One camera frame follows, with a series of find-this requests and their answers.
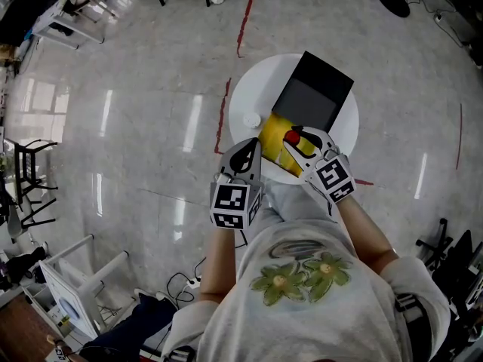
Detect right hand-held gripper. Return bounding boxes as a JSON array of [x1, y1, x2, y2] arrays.
[[281, 125, 358, 206]]

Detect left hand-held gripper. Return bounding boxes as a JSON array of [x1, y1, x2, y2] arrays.
[[209, 137, 265, 231]]

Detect person's left forearm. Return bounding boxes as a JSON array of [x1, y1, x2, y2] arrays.
[[197, 224, 238, 304]]

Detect person's right forearm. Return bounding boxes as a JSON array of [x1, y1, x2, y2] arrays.
[[333, 193, 399, 275]]

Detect small white plastic jar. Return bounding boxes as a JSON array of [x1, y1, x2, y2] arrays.
[[242, 112, 263, 129]]

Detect person's grey trousers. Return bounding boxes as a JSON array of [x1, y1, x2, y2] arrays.
[[260, 177, 335, 226]]

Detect round white side table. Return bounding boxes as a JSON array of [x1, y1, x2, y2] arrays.
[[227, 53, 360, 186]]

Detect person's white flowered shirt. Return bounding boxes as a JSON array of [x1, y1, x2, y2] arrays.
[[161, 216, 453, 362]]

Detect black office chair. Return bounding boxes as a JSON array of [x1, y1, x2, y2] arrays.
[[414, 216, 483, 354]]

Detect white square-legged table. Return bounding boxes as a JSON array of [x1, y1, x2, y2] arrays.
[[37, 233, 130, 339]]

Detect black metal chair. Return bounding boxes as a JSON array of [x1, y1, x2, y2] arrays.
[[3, 137, 60, 203]]

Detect black chair grey seat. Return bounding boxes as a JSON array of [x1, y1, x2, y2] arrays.
[[6, 197, 58, 241]]

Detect white rectangular table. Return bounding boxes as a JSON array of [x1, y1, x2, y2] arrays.
[[31, 0, 122, 51]]

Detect white low bookshelf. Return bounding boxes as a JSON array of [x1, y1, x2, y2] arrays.
[[21, 283, 75, 337]]

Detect black harness strap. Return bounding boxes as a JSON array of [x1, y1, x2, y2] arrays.
[[392, 292, 435, 362], [162, 345, 197, 362]]

